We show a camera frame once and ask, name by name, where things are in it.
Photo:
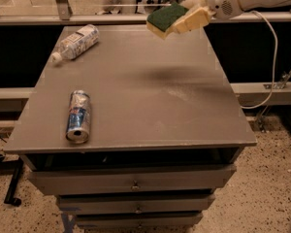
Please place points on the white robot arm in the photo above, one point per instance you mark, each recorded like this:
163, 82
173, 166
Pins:
247, 5

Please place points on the middle grey drawer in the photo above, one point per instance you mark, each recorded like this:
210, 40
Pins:
136, 204

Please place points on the clear plastic water bottle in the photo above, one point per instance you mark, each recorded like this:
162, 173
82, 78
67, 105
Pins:
76, 44

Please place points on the top grey drawer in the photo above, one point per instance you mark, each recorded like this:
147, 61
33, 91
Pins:
80, 182

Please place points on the red bull can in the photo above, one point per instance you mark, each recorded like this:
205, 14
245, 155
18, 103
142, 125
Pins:
78, 125

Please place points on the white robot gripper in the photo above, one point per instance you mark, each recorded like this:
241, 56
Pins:
221, 2

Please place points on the grey drawer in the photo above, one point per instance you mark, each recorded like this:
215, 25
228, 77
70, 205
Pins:
137, 221
136, 204
80, 182

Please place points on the green and yellow sponge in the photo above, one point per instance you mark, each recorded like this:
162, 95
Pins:
160, 22

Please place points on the grey drawer cabinet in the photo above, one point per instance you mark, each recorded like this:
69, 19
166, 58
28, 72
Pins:
154, 103

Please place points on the black bar on floor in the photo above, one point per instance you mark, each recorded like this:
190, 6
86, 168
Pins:
10, 198

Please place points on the bottom grey drawer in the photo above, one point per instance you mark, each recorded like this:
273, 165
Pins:
137, 221

